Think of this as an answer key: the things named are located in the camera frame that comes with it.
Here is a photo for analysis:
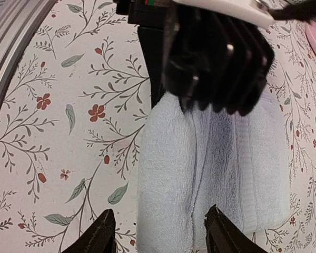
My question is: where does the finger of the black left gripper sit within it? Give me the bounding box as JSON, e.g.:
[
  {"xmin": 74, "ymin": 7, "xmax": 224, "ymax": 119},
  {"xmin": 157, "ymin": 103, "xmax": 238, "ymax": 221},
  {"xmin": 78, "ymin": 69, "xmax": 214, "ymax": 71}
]
[{"xmin": 137, "ymin": 26, "xmax": 174, "ymax": 108}]

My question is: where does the light blue towel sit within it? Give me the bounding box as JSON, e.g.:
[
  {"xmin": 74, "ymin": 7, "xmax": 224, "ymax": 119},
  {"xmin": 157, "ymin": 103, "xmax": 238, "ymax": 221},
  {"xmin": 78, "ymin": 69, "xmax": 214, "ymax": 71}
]
[{"xmin": 136, "ymin": 92, "xmax": 290, "ymax": 252}]

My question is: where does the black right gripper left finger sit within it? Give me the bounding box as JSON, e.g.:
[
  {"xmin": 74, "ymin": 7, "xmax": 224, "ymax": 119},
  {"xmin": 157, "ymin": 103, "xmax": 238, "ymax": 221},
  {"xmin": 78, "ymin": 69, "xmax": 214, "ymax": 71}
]
[{"xmin": 63, "ymin": 209, "xmax": 116, "ymax": 253}]

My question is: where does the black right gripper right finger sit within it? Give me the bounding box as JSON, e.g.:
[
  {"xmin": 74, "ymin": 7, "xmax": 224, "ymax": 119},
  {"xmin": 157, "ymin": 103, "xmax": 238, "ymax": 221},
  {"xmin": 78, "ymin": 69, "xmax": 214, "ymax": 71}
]
[{"xmin": 204, "ymin": 205, "xmax": 266, "ymax": 253}]

